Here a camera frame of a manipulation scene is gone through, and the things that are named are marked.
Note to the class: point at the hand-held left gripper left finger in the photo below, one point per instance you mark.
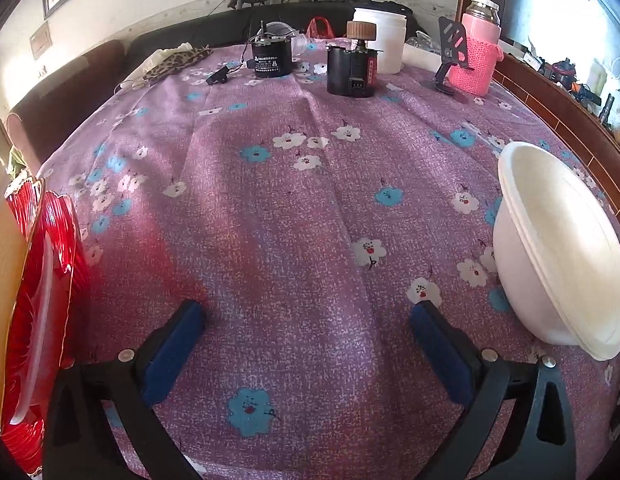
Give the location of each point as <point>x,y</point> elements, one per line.
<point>172,355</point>

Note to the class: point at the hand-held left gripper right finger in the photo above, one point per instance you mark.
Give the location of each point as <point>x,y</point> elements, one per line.
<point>442,355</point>

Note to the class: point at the white bowl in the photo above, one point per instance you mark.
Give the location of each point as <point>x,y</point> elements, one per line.
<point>550,240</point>

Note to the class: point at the purple floral tablecloth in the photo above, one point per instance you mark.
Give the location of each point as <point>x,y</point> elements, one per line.
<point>290,235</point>

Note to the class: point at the wooden sideboard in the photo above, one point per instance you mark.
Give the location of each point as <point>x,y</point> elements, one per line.
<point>555,110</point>

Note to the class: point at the small black plug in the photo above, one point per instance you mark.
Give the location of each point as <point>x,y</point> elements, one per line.
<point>217,76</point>

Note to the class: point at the pink knit-sleeved bottle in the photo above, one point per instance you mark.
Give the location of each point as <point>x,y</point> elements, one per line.
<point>475,60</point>

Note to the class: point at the black flashlight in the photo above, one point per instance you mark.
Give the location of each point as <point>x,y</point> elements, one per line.
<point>607,107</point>

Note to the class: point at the black motor with wooden knob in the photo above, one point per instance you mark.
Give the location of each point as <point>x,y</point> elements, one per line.
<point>350,70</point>

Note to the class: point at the white plastic cup stack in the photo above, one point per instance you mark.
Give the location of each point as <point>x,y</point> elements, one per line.
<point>420,55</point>

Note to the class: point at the small black motor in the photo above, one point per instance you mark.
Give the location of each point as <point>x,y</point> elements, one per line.
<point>271,57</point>

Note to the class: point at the black phone stand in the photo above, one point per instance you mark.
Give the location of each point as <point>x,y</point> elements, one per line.
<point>452,40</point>

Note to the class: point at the white jug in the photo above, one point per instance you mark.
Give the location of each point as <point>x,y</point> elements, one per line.
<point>596,76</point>

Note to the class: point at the white plastic jar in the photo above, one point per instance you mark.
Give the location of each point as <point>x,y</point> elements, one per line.
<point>382,37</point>

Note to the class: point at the red plastic bag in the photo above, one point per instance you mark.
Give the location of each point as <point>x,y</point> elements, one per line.
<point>320,29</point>

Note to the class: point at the small wall plaque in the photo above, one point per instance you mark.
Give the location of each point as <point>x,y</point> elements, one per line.
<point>40,41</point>

